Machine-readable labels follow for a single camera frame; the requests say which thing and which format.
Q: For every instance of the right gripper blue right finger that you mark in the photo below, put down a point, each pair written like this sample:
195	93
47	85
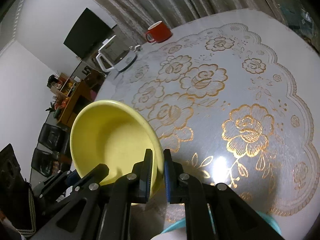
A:
172	171

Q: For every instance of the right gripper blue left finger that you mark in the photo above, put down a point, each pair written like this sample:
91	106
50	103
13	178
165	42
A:
143	171

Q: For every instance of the yellow bowl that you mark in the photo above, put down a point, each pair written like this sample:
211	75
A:
113	133

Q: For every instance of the black chair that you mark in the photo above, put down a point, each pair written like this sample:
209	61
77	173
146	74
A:
52	152

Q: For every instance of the lace floral table mat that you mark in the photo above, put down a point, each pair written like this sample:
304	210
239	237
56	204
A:
227	110

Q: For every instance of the wooden shelf cabinet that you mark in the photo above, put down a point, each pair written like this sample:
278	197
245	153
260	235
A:
73	92

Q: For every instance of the white glass kettle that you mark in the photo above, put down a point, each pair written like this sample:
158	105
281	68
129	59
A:
114	54

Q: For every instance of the red mug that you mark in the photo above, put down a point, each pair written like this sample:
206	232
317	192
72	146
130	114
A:
158	32

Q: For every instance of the black wall television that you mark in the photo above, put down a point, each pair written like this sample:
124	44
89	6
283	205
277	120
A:
87	32

